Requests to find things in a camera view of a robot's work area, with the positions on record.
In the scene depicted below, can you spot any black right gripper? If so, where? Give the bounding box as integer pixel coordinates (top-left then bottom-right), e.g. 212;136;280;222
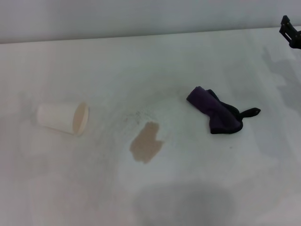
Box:
279;15;301;50

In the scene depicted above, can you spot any purple rag with black trim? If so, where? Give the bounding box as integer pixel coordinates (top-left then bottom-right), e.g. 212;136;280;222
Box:
186;86;261;135

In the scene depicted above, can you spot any white paper cup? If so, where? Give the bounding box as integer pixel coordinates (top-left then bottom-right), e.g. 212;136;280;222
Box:
36;101;90;137

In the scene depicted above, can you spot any brown water stain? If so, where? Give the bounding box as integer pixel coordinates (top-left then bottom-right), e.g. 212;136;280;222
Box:
129;121;166;165

